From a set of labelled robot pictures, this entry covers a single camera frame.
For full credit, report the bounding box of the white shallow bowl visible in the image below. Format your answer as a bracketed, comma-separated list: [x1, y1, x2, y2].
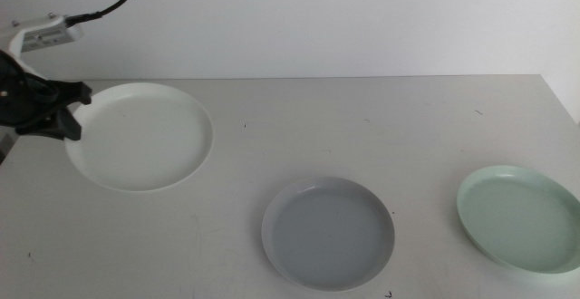
[63, 82, 214, 193]

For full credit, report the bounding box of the grey shallow bowl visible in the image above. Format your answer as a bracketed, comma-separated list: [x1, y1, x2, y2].
[261, 176, 396, 292]

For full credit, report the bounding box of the pale green shallow bowl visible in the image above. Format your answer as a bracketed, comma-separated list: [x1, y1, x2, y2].
[456, 165, 580, 275]

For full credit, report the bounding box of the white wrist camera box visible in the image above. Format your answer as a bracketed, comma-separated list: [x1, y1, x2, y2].
[0, 12, 85, 81]

